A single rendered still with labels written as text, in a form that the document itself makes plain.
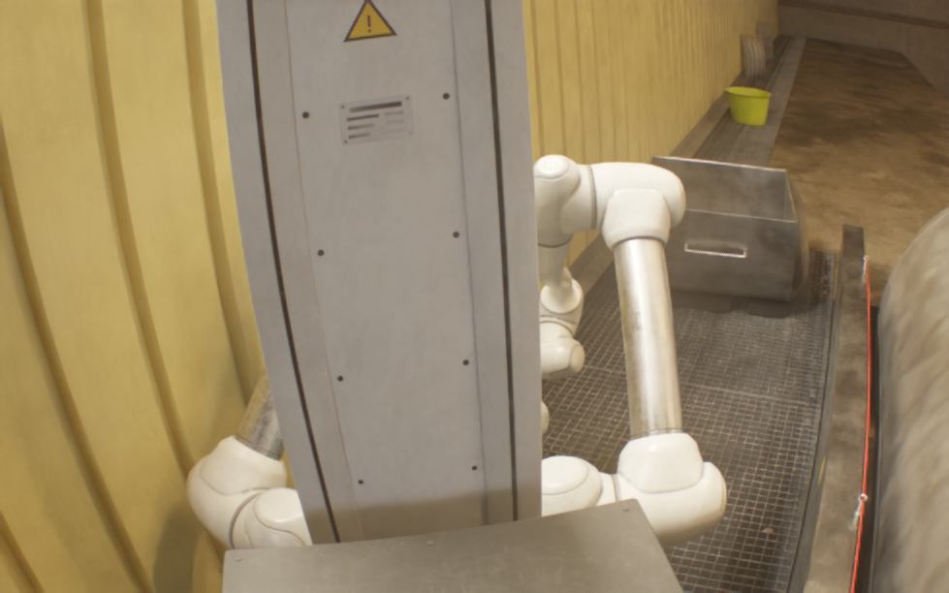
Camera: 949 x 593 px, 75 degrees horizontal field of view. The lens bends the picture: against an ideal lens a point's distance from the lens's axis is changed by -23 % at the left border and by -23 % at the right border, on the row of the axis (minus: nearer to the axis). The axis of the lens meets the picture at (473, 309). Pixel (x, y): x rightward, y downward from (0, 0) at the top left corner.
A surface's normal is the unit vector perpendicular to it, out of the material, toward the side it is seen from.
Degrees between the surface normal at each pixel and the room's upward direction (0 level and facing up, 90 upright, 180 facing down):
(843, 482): 3
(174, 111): 90
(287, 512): 5
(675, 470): 43
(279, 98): 90
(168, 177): 90
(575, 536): 0
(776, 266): 90
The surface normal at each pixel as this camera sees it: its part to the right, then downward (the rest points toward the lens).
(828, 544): -0.06, -0.90
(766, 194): -0.30, 0.44
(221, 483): -0.37, -0.43
